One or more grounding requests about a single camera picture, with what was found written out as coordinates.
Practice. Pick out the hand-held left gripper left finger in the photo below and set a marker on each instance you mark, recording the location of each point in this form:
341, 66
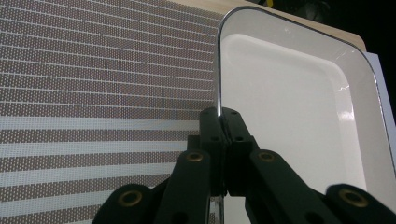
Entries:
211, 130

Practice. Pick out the white square plate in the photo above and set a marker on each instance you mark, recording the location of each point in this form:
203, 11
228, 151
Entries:
280, 109

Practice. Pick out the striped brown placemat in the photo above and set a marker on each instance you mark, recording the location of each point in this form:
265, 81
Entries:
93, 62

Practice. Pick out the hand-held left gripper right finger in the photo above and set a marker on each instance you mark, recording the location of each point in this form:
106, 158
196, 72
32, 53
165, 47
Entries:
238, 143

